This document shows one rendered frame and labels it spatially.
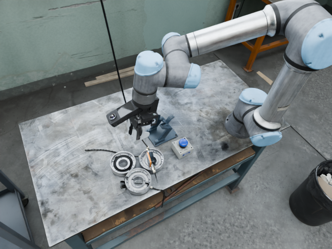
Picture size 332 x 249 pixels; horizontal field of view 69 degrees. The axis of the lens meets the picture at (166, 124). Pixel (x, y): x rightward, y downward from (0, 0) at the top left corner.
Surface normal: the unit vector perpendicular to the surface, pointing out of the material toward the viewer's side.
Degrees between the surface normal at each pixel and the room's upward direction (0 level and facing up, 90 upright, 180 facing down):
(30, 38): 90
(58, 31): 90
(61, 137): 0
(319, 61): 82
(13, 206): 0
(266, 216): 0
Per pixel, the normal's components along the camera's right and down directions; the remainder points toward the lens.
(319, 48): 0.15, 0.70
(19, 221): 0.07, -0.62
